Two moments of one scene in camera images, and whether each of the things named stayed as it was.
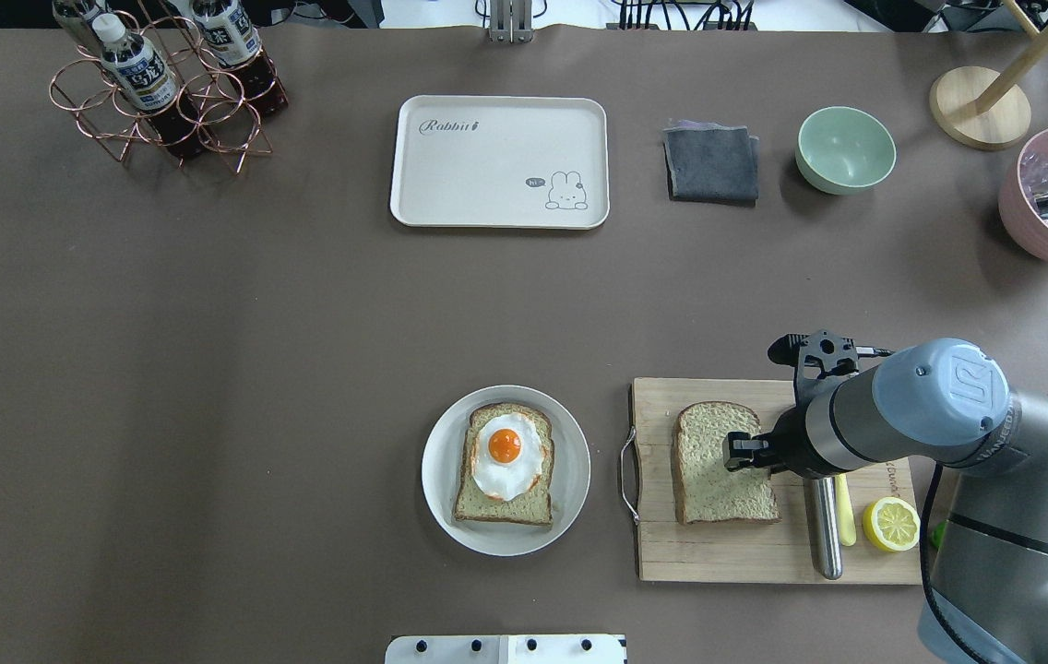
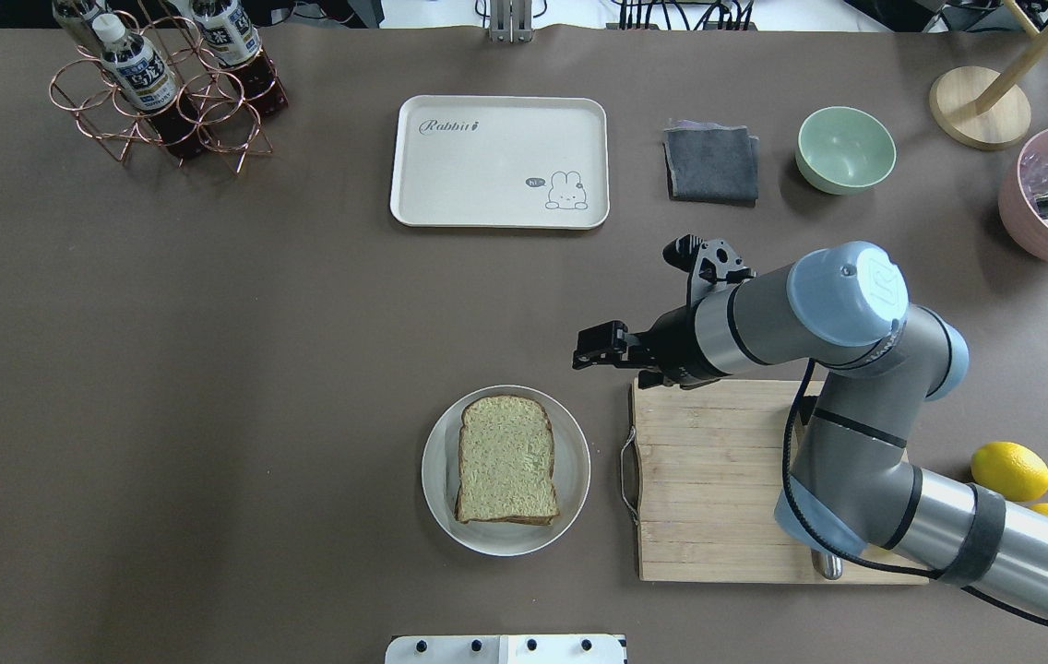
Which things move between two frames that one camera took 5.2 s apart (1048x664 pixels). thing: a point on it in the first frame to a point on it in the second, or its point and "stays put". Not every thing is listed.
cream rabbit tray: (500, 161) stays put
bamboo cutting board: (879, 528) stays put
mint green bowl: (844, 150) stays put
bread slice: (708, 492) to (506, 457)
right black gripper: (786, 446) to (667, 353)
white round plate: (442, 465) stays put
